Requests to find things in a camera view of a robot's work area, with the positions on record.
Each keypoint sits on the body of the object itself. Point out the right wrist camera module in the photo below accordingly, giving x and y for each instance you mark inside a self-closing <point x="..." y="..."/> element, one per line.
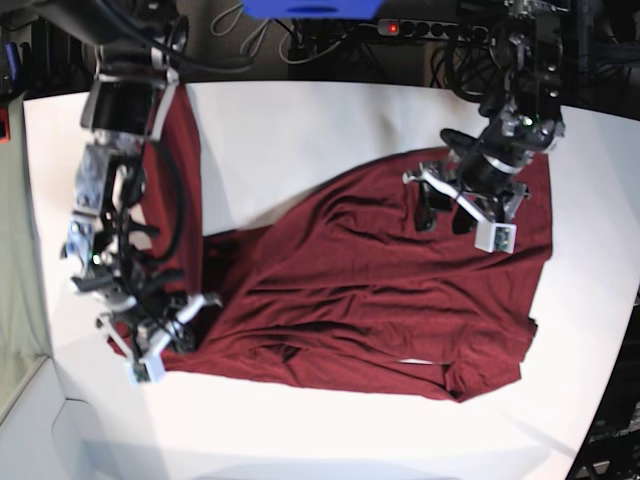
<point x="147" y="369"/>

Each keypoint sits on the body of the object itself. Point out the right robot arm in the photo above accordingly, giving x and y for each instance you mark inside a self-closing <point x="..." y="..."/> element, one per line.
<point x="119" y="223"/>

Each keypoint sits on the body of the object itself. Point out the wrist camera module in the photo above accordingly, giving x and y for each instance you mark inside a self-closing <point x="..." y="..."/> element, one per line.
<point x="493" y="237"/>
<point x="147" y="369"/>

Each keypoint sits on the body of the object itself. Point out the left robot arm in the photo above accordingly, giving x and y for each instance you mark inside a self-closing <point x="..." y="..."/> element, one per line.
<point x="522" y="104"/>

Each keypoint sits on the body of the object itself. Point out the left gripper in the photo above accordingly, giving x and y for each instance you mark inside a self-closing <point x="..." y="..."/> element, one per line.
<point x="446" y="180"/>

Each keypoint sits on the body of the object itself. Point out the blue box at top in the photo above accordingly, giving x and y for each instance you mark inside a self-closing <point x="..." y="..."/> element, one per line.
<point x="311" y="9"/>

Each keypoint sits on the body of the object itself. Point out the black power strip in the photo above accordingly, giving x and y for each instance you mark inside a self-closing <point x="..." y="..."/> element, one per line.
<point x="430" y="30"/>

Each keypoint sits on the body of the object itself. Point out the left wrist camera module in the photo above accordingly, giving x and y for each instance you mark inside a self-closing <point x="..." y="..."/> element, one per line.
<point x="493" y="237"/>

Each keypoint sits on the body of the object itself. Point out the red black device left edge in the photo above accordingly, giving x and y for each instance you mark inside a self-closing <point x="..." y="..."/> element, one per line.
<point x="5" y="135"/>

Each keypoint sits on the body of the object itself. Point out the blue bottle left edge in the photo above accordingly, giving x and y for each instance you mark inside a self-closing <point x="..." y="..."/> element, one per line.
<point x="16" y="71"/>

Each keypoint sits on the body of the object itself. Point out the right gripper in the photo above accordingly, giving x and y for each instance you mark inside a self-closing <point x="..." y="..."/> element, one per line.
<point x="137" y="333"/>

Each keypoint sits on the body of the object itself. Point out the dark red t-shirt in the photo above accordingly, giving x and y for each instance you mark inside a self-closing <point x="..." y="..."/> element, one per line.
<point x="344" y="293"/>

